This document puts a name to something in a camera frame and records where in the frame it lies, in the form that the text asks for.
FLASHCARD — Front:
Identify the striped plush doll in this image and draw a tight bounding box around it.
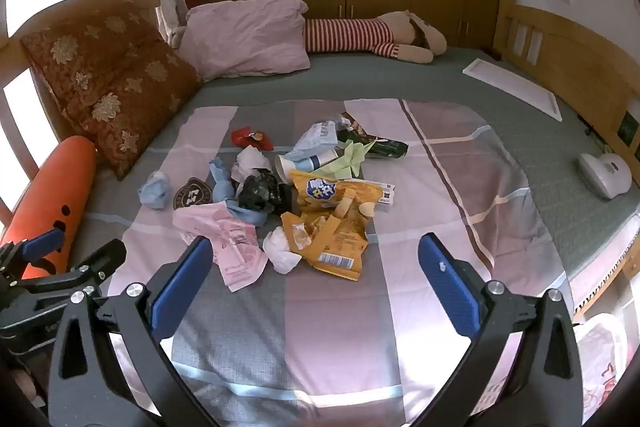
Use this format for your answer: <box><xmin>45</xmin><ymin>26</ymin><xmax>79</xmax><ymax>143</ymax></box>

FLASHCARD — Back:
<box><xmin>305</xmin><ymin>10</ymin><xmax>448</xmax><ymax>65</ymax></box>

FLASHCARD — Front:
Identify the red wrapper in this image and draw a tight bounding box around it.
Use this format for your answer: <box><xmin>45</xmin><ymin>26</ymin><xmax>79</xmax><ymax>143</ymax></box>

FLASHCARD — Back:
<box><xmin>231</xmin><ymin>126</ymin><xmax>275</xmax><ymax>152</ymax></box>

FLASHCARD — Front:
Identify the white plastic bag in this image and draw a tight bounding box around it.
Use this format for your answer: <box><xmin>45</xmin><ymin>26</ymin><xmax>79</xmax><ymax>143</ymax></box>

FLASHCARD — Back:
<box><xmin>285</xmin><ymin>117</ymin><xmax>351</xmax><ymax>162</ymax></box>

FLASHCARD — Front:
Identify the green bed mattress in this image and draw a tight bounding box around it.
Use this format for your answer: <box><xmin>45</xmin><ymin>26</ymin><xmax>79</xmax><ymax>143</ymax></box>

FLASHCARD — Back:
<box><xmin>80</xmin><ymin>42</ymin><xmax>640</xmax><ymax>288</ymax></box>

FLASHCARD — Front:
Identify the brown floral cushion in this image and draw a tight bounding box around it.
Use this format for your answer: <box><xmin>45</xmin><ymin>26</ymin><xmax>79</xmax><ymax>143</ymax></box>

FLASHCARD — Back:
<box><xmin>65</xmin><ymin>41</ymin><xmax>203</xmax><ymax>182</ymax></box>
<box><xmin>20</xmin><ymin>2</ymin><xmax>168</xmax><ymax>112</ymax></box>

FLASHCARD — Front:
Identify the pink pillow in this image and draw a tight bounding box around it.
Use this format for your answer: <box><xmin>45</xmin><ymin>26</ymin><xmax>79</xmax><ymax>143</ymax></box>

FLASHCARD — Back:
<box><xmin>178</xmin><ymin>0</ymin><xmax>312</xmax><ymax>82</ymax></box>

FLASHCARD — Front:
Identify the white tissue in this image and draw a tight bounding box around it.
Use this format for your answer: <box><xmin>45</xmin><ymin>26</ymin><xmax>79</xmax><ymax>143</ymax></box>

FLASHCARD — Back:
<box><xmin>262</xmin><ymin>227</ymin><xmax>303</xmax><ymax>275</ymax></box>
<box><xmin>231</xmin><ymin>146</ymin><xmax>278</xmax><ymax>182</ymax></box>

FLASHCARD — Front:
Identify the blue cloth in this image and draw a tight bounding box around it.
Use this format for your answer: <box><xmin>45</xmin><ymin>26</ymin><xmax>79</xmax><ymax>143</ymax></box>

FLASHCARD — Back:
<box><xmin>209</xmin><ymin>158</ymin><xmax>271</xmax><ymax>228</ymax></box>

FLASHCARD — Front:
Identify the orange carrot plush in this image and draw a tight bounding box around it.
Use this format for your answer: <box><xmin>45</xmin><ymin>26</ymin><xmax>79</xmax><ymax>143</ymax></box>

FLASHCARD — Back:
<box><xmin>0</xmin><ymin>136</ymin><xmax>98</xmax><ymax>280</ymax></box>

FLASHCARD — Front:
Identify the pink paper receipt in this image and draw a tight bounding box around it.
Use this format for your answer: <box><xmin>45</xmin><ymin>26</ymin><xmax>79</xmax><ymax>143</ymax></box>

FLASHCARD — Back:
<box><xmin>172</xmin><ymin>202</ymin><xmax>269</xmax><ymax>293</ymax></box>

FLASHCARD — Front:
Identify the white foam board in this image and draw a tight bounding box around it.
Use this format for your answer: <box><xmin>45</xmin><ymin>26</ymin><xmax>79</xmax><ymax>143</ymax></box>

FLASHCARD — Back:
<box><xmin>462</xmin><ymin>58</ymin><xmax>563</xmax><ymax>124</ymax></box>

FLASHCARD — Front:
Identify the light green paper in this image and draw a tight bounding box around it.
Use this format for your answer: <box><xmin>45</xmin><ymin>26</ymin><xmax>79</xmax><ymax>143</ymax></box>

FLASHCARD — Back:
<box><xmin>312</xmin><ymin>142</ymin><xmax>373</xmax><ymax>180</ymax></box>

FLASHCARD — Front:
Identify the plaid blanket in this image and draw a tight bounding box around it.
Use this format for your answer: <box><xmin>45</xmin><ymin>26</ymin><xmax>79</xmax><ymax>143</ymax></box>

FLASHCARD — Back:
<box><xmin>85</xmin><ymin>98</ymin><xmax>571</xmax><ymax>427</ymax></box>

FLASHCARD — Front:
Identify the green picture panel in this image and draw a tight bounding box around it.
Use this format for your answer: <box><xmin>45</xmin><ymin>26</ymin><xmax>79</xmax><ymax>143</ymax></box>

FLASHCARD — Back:
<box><xmin>617</xmin><ymin>109</ymin><xmax>640</xmax><ymax>145</ymax></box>

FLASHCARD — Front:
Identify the light blue tissue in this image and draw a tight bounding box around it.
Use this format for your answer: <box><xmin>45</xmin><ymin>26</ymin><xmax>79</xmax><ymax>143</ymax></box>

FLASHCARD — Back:
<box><xmin>137</xmin><ymin>171</ymin><xmax>173</xmax><ymax>210</ymax></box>

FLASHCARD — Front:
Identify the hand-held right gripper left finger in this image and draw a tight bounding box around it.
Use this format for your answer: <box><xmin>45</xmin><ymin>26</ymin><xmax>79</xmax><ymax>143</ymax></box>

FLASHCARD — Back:
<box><xmin>47</xmin><ymin>235</ymin><xmax>221</xmax><ymax>427</ymax></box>

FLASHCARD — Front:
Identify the white handheld vacuum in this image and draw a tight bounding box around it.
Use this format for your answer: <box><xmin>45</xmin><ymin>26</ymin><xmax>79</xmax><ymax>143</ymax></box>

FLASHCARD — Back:
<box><xmin>578</xmin><ymin>151</ymin><xmax>633</xmax><ymax>200</ymax></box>

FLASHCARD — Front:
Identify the dark green snack bag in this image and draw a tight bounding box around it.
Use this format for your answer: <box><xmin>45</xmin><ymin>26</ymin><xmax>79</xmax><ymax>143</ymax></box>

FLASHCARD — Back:
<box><xmin>337</xmin><ymin>112</ymin><xmax>408</xmax><ymax>159</ymax></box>

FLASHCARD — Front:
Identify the wooden bed footboard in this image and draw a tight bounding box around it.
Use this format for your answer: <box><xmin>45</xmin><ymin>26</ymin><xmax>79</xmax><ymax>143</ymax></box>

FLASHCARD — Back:
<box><xmin>492</xmin><ymin>4</ymin><xmax>640</xmax><ymax>188</ymax></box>

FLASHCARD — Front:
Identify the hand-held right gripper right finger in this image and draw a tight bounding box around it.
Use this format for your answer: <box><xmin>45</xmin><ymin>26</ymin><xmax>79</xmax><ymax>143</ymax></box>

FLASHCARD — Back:
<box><xmin>417</xmin><ymin>232</ymin><xmax>583</xmax><ymax>427</ymax></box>

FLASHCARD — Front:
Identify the white paper cup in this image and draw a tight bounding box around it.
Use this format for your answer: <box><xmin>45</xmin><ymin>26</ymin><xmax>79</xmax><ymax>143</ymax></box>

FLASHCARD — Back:
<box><xmin>274</xmin><ymin>148</ymin><xmax>341</xmax><ymax>182</ymax></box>

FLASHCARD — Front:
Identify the black plastic bag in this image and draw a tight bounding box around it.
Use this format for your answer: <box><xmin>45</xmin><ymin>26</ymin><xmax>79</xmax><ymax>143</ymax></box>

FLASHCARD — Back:
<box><xmin>235</xmin><ymin>168</ymin><xmax>293</xmax><ymax>215</ymax></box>

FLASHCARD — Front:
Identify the torn yellow snack bag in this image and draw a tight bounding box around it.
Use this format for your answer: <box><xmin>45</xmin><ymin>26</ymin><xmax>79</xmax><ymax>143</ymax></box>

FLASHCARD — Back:
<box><xmin>280</xmin><ymin>202</ymin><xmax>371</xmax><ymax>282</ymax></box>

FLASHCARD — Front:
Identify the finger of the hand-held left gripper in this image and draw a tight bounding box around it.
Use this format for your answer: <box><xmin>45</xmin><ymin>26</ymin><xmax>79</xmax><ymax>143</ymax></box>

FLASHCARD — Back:
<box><xmin>20</xmin><ymin>238</ymin><xmax>127</xmax><ymax>295</ymax></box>
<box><xmin>0</xmin><ymin>228</ymin><xmax>66</xmax><ymax>280</ymax></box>

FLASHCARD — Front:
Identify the pink printed plastic bag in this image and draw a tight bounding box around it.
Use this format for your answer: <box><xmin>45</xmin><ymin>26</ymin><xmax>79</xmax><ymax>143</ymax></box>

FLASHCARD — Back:
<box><xmin>570</xmin><ymin>312</ymin><xmax>628</xmax><ymax>427</ymax></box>

